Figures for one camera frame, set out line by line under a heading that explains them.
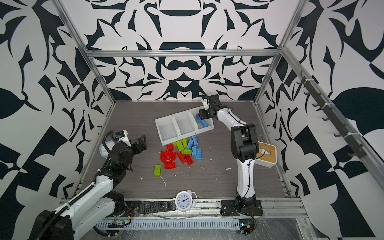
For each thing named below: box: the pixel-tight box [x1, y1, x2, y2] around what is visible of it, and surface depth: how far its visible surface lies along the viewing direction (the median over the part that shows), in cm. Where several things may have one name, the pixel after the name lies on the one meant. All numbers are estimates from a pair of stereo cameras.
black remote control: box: [139, 200, 176, 214], surface depth 76 cm
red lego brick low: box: [164, 162, 177, 170], surface depth 89 cm
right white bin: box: [188, 105, 215, 135], surface depth 103 cm
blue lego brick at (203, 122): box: [197, 116, 209, 128], surface depth 107 cm
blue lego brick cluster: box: [187, 136, 202, 161], surface depth 95 cm
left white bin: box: [154, 114, 180, 146], surface depth 102 cm
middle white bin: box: [172, 110, 198, 140], surface depth 104 cm
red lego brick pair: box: [177, 152, 194, 166], surface depth 91 cm
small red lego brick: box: [165, 144, 174, 152], surface depth 96 cm
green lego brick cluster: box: [173, 138, 192, 155], surface depth 96 cm
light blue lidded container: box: [99, 140, 116, 159], surface depth 93 cm
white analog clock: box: [175, 189, 198, 212], surface depth 76 cm
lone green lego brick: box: [153, 164, 162, 177], surface depth 88 cm
